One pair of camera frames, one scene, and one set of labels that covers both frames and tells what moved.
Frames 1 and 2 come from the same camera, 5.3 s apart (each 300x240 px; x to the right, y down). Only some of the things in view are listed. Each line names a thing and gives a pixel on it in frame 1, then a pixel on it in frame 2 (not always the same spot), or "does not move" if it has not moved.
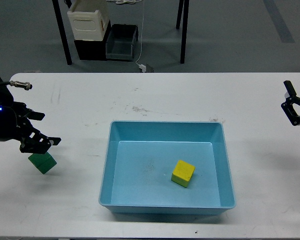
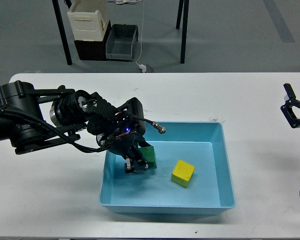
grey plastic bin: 119,44 does not move
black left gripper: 9,121 to 121,130
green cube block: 43,162 to 149,153
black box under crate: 93,50 does not move
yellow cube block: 182,173 does not move
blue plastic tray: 166,167 does not move
